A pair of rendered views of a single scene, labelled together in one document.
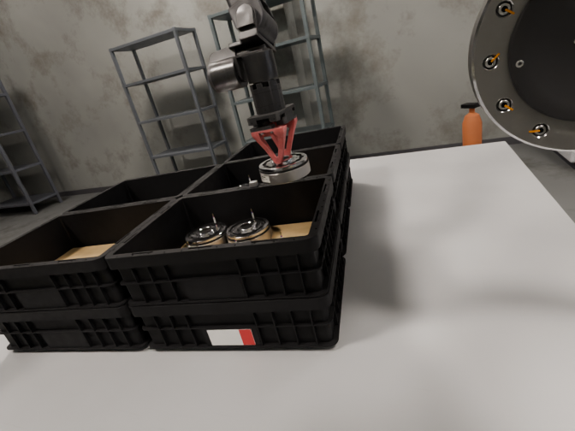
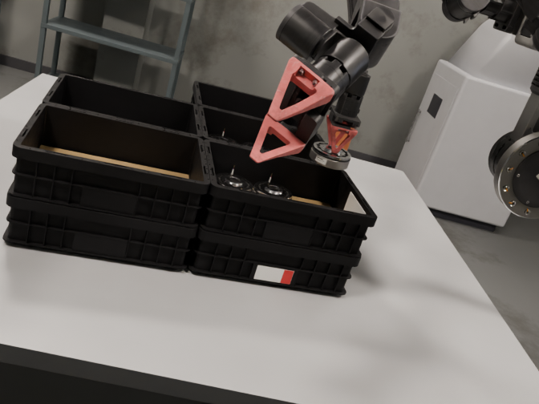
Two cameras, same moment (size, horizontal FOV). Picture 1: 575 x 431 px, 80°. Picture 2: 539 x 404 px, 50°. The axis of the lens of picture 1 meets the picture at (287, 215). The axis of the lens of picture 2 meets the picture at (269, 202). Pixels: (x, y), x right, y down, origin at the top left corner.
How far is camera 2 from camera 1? 0.99 m
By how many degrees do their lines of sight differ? 31
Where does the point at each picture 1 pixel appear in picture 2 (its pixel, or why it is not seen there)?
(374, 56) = not seen: outside the picture
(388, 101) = (254, 54)
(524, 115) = (510, 195)
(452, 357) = (412, 313)
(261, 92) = (353, 102)
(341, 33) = not seen: outside the picture
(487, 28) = (514, 156)
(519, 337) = (442, 309)
